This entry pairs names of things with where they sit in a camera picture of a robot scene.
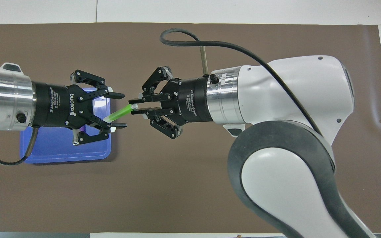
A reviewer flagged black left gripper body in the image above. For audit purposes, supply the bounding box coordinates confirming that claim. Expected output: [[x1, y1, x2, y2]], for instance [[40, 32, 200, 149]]
[[32, 83, 93, 129]]

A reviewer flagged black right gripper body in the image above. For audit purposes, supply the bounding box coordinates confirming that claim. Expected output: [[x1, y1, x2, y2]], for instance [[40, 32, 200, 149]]
[[170, 77, 215, 125]]

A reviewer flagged green marker pen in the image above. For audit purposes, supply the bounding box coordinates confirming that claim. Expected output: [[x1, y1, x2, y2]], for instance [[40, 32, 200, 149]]
[[103, 104, 137, 122]]

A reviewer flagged blue plastic tray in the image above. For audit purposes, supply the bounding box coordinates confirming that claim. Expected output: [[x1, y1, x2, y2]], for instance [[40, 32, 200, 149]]
[[20, 87, 112, 164]]

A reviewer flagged brown table mat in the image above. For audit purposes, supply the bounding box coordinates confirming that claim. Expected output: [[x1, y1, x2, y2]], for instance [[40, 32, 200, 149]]
[[0, 22, 381, 233]]

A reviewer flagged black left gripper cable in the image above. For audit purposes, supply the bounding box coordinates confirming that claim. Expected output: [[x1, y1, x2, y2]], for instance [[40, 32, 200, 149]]
[[0, 127, 39, 166]]

